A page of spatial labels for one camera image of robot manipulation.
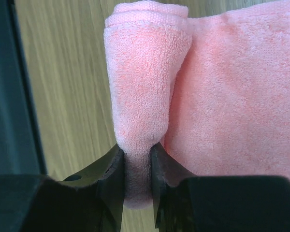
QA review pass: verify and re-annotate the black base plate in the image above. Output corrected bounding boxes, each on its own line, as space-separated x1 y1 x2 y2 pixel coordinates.
0 0 47 174

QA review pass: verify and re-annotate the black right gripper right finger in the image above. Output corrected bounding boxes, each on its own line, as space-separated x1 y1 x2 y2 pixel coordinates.
150 144 290 232

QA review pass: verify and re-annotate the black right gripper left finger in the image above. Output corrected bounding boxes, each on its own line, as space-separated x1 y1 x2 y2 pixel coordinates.
0 145 125 232

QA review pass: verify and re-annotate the pink towel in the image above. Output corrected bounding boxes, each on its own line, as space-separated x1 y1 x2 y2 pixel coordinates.
104 0 290 208

